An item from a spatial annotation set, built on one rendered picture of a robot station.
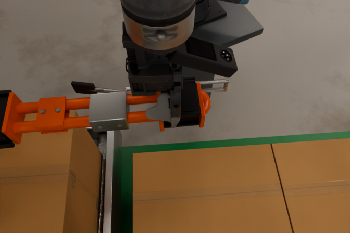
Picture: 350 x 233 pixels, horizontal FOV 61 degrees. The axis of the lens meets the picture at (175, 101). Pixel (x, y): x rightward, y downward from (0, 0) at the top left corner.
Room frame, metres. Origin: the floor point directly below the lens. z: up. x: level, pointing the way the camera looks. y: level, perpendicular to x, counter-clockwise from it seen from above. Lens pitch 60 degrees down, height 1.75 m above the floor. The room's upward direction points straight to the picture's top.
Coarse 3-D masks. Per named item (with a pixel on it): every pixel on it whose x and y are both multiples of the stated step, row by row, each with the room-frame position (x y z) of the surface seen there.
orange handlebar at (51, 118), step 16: (64, 96) 0.29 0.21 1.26; (128, 96) 0.30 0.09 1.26; (144, 96) 0.30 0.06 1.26; (208, 96) 0.30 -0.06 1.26; (32, 112) 0.27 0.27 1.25; (48, 112) 0.26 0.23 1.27; (64, 112) 0.26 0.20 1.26; (128, 112) 0.26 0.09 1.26; (144, 112) 0.26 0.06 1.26; (16, 128) 0.23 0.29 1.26; (32, 128) 0.23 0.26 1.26; (48, 128) 0.23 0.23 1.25; (64, 128) 0.23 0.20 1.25
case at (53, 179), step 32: (0, 160) 0.28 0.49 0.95; (32, 160) 0.28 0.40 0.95; (64, 160) 0.28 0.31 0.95; (96, 160) 0.38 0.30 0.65; (0, 192) 0.19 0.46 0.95; (32, 192) 0.19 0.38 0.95; (64, 192) 0.19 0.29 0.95; (96, 192) 0.26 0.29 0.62; (0, 224) 0.11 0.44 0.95; (32, 224) 0.11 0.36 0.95; (64, 224) 0.11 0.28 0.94; (96, 224) 0.16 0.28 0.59
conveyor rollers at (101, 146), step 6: (102, 138) 0.51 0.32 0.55; (102, 144) 0.48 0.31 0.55; (102, 150) 0.46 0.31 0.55; (102, 162) 0.40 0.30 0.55; (102, 168) 0.38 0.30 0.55; (102, 174) 0.35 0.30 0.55; (102, 180) 0.33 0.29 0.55; (102, 186) 0.30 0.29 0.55; (102, 192) 0.28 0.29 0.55; (102, 198) 0.26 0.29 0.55; (102, 204) 0.23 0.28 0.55; (102, 210) 0.21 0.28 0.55; (102, 216) 0.19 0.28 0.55; (102, 222) 0.17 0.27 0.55; (102, 228) 0.15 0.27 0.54
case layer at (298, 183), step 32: (160, 160) 0.41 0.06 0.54; (192, 160) 0.41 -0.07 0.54; (224, 160) 0.41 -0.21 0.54; (256, 160) 0.41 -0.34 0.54; (288, 160) 0.41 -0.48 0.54; (320, 160) 0.41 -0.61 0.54; (160, 192) 0.28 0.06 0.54; (192, 192) 0.28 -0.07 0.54; (224, 192) 0.28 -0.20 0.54; (256, 192) 0.28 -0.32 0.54; (288, 192) 0.28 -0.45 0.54; (320, 192) 0.28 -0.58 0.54; (160, 224) 0.16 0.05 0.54; (192, 224) 0.16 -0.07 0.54; (224, 224) 0.16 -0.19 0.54; (256, 224) 0.16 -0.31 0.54; (288, 224) 0.16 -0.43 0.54; (320, 224) 0.16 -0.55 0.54
